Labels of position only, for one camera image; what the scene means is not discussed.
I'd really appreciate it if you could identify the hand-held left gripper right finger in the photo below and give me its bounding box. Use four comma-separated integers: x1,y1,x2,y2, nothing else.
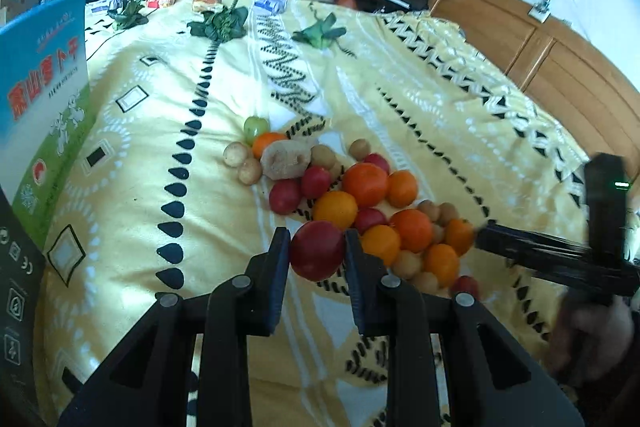
344,228,586,427

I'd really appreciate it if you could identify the pile of oranges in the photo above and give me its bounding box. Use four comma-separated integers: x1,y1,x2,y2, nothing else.
251,132,475,290

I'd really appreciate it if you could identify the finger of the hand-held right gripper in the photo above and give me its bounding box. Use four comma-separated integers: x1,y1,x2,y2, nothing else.
474,221,592,260
505,254,593,293

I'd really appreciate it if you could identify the lumpy tan potato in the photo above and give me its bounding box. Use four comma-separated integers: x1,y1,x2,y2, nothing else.
260,138,312,181

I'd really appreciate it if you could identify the person's right hand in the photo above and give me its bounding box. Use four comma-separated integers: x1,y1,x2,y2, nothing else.
545,292,638,390

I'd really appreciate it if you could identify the yellow patterned blanket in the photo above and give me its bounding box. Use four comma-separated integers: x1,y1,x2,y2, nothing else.
40,0,640,427

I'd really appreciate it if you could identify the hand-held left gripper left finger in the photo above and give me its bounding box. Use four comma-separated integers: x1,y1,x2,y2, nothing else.
57,226,292,427

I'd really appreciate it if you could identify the blue and green carton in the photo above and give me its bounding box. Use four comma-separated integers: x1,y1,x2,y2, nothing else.
0,0,98,253

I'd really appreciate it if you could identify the small red tomato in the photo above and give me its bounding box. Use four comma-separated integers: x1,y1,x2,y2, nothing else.
269,179,302,214
363,153,391,175
301,165,333,199
451,275,480,303
353,207,388,235

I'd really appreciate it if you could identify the green leafy vegetable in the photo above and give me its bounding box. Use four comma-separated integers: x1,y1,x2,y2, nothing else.
187,6,248,42
291,13,348,50
107,0,151,30

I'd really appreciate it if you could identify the wooden headboard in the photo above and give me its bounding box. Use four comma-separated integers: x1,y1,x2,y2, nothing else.
430,0,640,188

